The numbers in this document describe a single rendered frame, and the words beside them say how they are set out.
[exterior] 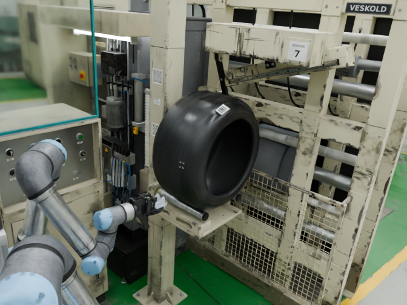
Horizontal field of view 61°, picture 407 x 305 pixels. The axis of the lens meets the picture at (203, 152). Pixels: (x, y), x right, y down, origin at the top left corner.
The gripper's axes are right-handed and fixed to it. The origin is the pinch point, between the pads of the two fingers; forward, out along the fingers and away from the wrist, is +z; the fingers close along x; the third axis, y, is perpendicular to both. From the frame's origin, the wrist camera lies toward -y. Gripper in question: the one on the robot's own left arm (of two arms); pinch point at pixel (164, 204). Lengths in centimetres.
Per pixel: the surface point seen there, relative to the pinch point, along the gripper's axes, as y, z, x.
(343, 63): 73, 55, -44
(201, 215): -6.8, 17.9, -8.9
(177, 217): -15.6, 18.3, 7.1
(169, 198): -7.0, 17.8, 13.6
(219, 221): -15.7, 35.0, -8.4
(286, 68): 67, 56, -17
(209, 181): -1.5, 44.3, 9.4
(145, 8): 89, 47, 82
